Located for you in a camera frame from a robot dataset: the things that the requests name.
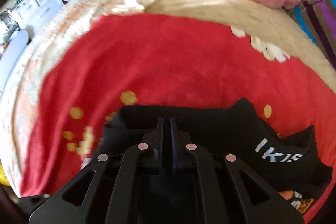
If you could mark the black long sleeve shirt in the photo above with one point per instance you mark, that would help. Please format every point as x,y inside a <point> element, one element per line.
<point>289,163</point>

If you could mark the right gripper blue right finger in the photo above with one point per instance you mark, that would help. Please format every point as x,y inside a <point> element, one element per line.
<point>174,143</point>

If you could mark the white drawer cabinet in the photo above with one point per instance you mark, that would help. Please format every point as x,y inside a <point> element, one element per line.
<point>32,15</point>

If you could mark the striped plush pillow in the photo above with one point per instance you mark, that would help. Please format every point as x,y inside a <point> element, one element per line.
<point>317,19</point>

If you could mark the red floral blanket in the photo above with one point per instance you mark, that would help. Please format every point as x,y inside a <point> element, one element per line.
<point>157,60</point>

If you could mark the beige bed sheet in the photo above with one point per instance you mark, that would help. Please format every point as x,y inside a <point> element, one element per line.
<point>20,96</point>

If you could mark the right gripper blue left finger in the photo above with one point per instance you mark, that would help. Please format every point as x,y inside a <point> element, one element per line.
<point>158,144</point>

